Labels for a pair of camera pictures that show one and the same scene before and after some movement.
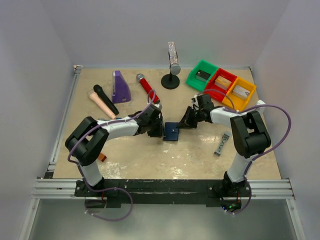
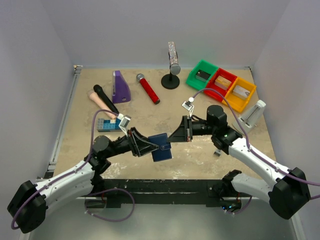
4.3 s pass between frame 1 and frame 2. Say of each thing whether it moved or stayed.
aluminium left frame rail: stayed
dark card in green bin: stayed
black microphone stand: stayed
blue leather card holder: moved
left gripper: moved
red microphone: stayed
